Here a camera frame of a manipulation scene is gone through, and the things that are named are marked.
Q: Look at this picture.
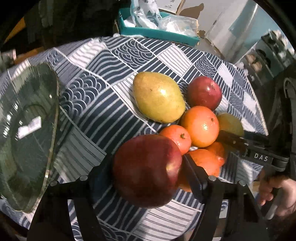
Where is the large orange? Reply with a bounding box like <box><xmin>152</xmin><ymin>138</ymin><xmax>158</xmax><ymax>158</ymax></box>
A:
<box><xmin>179</xmin><ymin>106</ymin><xmax>219</xmax><ymax>148</ymax></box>

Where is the person's right hand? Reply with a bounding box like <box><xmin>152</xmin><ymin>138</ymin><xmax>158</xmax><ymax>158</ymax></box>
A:
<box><xmin>257</xmin><ymin>170</ymin><xmax>295</xmax><ymax>217</ymax></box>

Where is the dark red apple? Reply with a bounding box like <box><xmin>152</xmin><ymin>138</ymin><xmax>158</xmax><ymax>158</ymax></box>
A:
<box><xmin>112</xmin><ymin>135</ymin><xmax>182</xmax><ymax>208</ymax></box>

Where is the white printed rice bag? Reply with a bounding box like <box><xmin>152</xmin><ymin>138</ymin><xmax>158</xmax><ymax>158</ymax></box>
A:
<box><xmin>130</xmin><ymin>0</ymin><xmax>162</xmax><ymax>30</ymax></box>

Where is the clear plastic bag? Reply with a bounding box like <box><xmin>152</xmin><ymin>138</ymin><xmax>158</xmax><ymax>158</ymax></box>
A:
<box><xmin>158</xmin><ymin>15</ymin><xmax>199</xmax><ymax>37</ymax></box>

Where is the pointed yellow-green pear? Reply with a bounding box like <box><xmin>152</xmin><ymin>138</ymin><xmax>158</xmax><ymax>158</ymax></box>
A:
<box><xmin>132</xmin><ymin>72</ymin><xmax>186</xmax><ymax>123</ymax></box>

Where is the small tangerine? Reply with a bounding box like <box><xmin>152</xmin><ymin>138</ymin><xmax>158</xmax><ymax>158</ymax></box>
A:
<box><xmin>159</xmin><ymin>125</ymin><xmax>192</xmax><ymax>155</ymax></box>

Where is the clear glass plate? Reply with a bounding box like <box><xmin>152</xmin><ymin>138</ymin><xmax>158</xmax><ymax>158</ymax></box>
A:
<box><xmin>1</xmin><ymin>63</ymin><xmax>59</xmax><ymax>212</ymax></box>

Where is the teal plastic bin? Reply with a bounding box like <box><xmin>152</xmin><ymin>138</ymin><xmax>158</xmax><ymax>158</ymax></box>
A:
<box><xmin>116</xmin><ymin>8</ymin><xmax>200</xmax><ymax>47</ymax></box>

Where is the shoe rack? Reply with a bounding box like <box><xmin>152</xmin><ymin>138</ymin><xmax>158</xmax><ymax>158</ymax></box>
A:
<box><xmin>235</xmin><ymin>30</ymin><xmax>295</xmax><ymax>89</ymax></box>

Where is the round yellow-green pear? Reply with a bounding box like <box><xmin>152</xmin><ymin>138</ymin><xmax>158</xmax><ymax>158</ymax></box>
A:
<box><xmin>217</xmin><ymin>113</ymin><xmax>244</xmax><ymax>137</ymax></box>

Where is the blue white patterned tablecloth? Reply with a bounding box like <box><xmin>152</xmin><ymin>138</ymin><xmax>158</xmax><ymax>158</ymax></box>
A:
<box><xmin>1</xmin><ymin>37</ymin><xmax>267</xmax><ymax>240</ymax></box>

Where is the small orange bottom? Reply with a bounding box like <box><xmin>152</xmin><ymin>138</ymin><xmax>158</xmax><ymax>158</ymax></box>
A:
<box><xmin>205</xmin><ymin>142</ymin><xmax>228</xmax><ymax>167</ymax></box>

